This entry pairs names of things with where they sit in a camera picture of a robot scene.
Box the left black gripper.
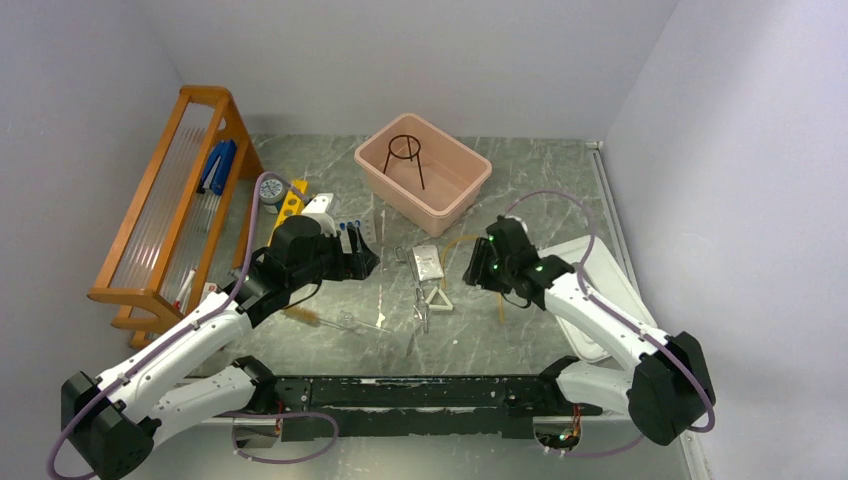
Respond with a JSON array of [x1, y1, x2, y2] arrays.
[[288, 223, 379, 290]]

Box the metal crucible tongs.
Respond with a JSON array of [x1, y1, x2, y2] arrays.
[[394, 247, 430, 334]]

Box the white clay triangle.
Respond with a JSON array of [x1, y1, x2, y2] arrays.
[[425, 286, 454, 312]]

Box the white powder zip bag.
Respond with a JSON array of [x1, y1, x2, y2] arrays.
[[411, 245, 444, 282]]

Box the black ring stand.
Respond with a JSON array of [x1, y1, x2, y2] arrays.
[[382, 134, 426, 190]]

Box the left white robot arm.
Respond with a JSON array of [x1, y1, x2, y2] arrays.
[[60, 215, 380, 479]]

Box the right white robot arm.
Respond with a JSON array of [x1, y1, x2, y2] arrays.
[[463, 216, 716, 445]]

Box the yellow rubber tubing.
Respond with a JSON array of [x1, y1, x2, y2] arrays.
[[440, 235, 505, 325]]

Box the clear acrylic tube rack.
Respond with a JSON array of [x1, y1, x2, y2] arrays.
[[338, 215, 378, 245]]

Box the brown test tube brush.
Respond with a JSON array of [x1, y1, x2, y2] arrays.
[[283, 307, 356, 334]]

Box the yellow test tube rack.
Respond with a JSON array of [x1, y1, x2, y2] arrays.
[[264, 179, 309, 231]]

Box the pink plastic bin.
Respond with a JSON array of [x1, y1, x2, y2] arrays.
[[354, 113, 492, 237]]

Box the white plastic lid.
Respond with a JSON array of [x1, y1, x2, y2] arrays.
[[539, 235, 657, 364]]

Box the blue clamp on rack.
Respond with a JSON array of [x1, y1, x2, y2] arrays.
[[196, 140, 237, 196]]

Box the wooden drying rack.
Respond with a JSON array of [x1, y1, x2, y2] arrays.
[[88, 85, 263, 349]]

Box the red tipped glass thermometer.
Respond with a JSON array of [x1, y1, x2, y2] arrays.
[[173, 268, 196, 312]]

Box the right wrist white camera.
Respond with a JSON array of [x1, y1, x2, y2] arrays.
[[513, 219, 528, 234]]

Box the wrist white camera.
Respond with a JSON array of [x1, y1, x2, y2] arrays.
[[513, 219, 528, 234], [301, 193, 341, 237]]

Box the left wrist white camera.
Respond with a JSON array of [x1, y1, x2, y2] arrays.
[[301, 193, 341, 237]]

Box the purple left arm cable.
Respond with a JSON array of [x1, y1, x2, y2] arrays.
[[44, 172, 340, 480]]

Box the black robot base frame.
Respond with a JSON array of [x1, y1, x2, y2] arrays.
[[242, 374, 602, 441]]

